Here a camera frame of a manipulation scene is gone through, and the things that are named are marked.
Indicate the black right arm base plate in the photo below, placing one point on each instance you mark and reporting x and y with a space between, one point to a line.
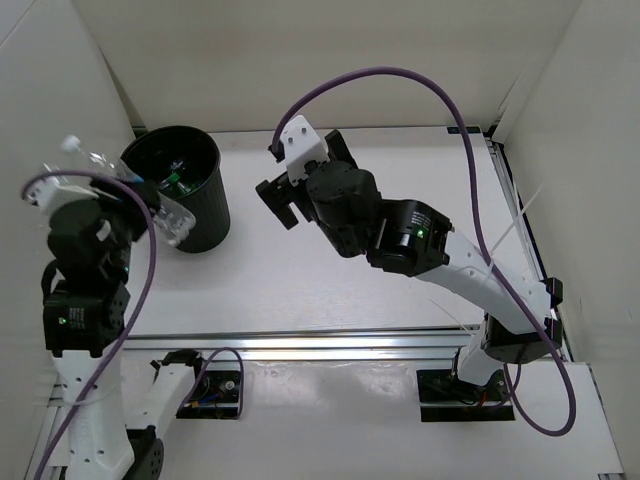
444 399

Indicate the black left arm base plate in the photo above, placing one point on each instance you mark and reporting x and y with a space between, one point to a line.
219 394

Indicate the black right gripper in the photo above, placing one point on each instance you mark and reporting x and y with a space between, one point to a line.
281 194

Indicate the black plastic bin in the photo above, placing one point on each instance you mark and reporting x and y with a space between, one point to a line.
185 163

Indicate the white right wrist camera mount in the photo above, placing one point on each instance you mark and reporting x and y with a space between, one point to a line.
298 145

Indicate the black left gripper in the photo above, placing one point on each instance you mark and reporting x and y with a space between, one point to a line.
131 205

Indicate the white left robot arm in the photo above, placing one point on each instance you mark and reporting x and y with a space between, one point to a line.
87 316

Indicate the aluminium frame rail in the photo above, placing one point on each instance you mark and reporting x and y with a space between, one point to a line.
410 344

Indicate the green plastic bottle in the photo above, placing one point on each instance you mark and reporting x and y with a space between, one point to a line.
179 185

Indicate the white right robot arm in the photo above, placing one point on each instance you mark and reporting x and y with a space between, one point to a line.
410 238

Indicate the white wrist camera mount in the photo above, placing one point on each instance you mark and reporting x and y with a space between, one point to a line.
52 193
298 145

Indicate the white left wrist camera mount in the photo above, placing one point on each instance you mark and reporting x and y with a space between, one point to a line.
52 193

